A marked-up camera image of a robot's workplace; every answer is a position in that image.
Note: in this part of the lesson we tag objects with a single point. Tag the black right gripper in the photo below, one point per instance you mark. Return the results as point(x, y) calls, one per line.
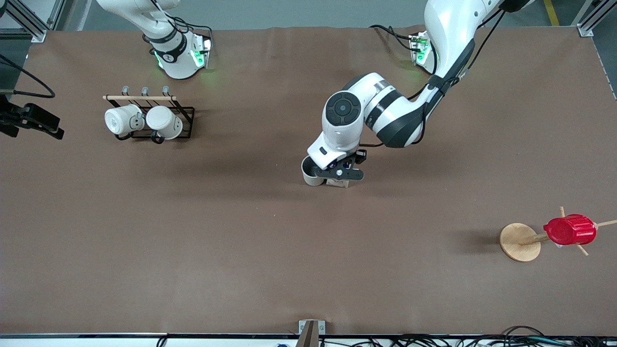
point(10, 117)

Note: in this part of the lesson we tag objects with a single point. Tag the blue white milk carton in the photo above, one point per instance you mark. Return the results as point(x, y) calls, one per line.
point(337, 183)

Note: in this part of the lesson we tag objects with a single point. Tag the grey mug white outside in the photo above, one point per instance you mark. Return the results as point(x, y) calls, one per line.
point(311, 180)

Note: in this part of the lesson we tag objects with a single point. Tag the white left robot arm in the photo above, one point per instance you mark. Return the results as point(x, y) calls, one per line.
point(453, 29)

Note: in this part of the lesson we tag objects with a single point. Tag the wooden cup tree stand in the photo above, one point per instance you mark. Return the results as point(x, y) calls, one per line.
point(518, 241)

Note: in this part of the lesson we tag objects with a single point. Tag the red plastic cup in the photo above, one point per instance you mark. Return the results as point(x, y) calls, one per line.
point(571, 230)

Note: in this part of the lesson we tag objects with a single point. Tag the white mug with smiley face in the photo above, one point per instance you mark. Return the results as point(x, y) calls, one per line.
point(120, 119)

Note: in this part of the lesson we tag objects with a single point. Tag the wooden rack rod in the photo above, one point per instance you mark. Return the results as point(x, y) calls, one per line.
point(140, 98)

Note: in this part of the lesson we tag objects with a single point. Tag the green lit control box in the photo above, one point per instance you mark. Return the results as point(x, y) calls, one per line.
point(201, 52)
point(419, 48)

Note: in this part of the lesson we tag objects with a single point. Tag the table cover sheet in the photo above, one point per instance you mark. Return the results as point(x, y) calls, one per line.
point(241, 241)

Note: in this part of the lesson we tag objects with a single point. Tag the metal table edge bracket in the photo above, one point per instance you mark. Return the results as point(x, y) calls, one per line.
point(311, 332)

